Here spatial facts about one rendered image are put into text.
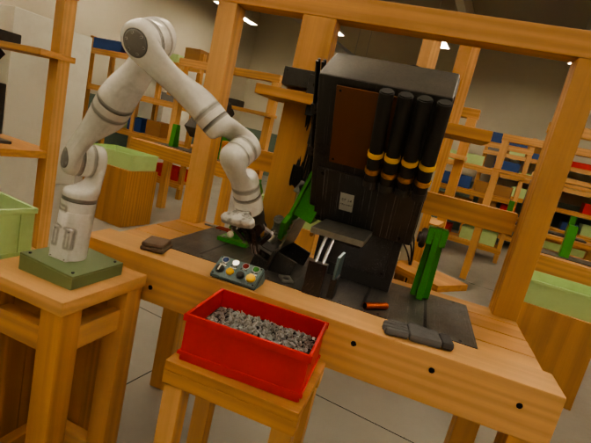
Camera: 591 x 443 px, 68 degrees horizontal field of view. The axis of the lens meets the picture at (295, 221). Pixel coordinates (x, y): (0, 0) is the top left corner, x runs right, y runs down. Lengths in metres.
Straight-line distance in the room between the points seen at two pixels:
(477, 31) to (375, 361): 1.22
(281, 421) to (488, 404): 0.57
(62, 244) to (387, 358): 0.95
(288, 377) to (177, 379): 0.27
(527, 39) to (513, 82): 9.76
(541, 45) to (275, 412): 1.49
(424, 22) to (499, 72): 9.85
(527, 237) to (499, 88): 9.87
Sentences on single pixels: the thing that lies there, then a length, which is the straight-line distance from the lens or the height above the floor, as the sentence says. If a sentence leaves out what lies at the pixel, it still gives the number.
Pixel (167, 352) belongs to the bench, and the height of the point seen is 0.21.
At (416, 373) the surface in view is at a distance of 1.30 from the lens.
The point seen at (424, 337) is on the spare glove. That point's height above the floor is 0.92.
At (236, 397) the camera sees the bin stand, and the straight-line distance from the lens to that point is 1.07.
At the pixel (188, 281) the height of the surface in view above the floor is 0.86.
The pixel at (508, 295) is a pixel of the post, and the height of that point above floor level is 0.97.
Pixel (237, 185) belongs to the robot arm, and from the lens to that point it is 1.06.
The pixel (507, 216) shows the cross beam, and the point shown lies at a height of 1.26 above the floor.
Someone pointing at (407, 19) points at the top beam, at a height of 1.89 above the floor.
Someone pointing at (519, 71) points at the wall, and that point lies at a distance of 11.66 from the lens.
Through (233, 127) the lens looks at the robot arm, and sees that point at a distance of 1.03.
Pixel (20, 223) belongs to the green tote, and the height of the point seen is 0.91.
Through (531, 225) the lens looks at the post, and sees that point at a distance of 1.83.
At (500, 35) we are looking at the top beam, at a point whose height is 1.88.
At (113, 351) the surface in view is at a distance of 1.53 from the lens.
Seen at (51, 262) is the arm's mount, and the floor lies 0.89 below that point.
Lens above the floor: 1.38
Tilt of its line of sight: 11 degrees down
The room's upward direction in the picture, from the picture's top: 13 degrees clockwise
